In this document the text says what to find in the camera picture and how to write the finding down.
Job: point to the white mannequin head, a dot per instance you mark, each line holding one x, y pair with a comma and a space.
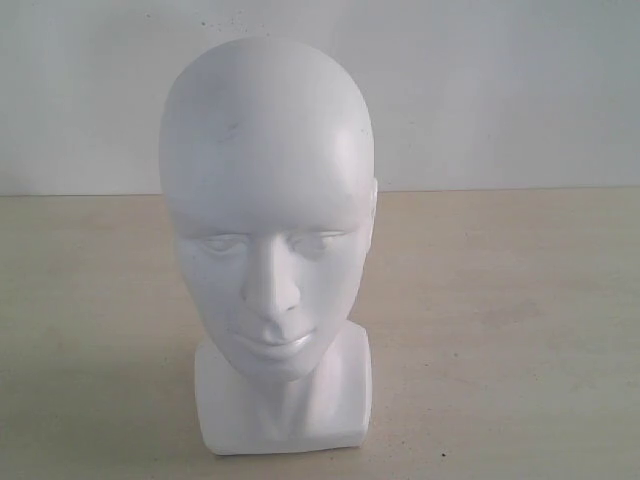
266, 158

